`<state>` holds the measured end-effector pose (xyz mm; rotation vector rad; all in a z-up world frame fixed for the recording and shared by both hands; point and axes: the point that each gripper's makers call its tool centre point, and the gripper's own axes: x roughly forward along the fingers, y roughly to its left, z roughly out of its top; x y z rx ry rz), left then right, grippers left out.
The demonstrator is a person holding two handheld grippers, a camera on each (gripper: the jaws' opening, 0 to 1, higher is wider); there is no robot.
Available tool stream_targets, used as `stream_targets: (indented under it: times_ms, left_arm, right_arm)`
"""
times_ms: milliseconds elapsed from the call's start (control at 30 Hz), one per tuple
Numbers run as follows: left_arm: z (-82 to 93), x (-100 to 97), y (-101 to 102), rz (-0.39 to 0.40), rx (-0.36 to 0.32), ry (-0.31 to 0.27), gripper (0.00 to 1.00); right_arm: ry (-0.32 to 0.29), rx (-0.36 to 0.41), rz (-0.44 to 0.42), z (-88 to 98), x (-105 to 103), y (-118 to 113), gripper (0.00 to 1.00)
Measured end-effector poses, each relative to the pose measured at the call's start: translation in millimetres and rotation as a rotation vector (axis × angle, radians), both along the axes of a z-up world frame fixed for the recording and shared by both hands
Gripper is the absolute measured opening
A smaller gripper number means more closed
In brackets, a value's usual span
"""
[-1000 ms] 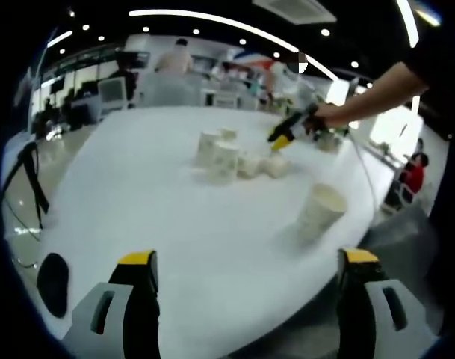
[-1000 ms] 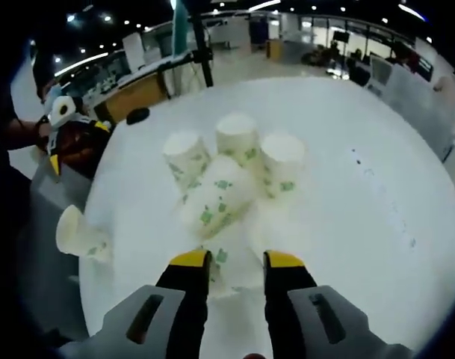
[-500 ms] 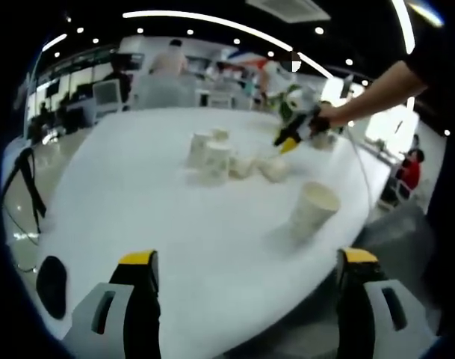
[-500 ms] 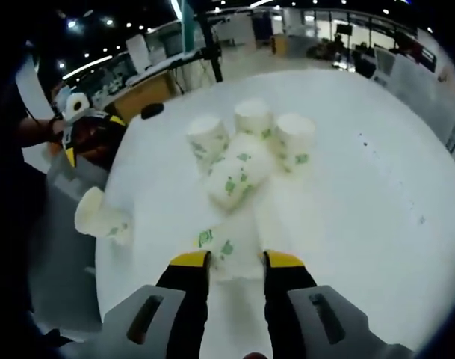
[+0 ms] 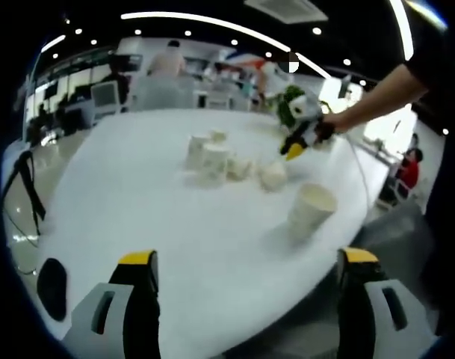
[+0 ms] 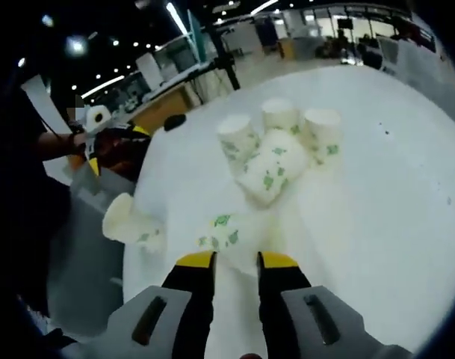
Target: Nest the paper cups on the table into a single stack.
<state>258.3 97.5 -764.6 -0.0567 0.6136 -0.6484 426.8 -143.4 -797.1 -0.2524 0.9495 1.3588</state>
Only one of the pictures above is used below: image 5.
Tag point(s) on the cluster of white paper cups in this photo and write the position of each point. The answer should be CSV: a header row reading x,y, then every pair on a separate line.
x,y
214,164

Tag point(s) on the ceiling air vent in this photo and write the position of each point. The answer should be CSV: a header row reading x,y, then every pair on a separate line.
x,y
287,9

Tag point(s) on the black oval object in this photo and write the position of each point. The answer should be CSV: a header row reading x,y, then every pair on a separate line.
x,y
52,291

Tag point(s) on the potted green plant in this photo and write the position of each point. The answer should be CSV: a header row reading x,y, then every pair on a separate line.
x,y
285,112

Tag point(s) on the curved ceiling light strip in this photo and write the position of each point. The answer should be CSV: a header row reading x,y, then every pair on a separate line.
x,y
212,23

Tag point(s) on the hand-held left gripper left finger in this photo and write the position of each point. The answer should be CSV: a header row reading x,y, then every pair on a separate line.
x,y
137,329

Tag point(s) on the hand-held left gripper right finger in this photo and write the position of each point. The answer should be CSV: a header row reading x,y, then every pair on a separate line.
x,y
358,325

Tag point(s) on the white table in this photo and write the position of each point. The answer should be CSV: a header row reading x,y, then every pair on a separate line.
x,y
156,224

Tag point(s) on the white printed paper cup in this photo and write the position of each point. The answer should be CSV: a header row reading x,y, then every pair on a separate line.
x,y
309,220

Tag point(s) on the white box appliance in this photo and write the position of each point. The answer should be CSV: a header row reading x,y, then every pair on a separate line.
x,y
104,99

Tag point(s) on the straight ceiling light strip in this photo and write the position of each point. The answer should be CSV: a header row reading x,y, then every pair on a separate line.
x,y
402,30

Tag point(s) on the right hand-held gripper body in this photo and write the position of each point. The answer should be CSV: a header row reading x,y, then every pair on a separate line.
x,y
305,116

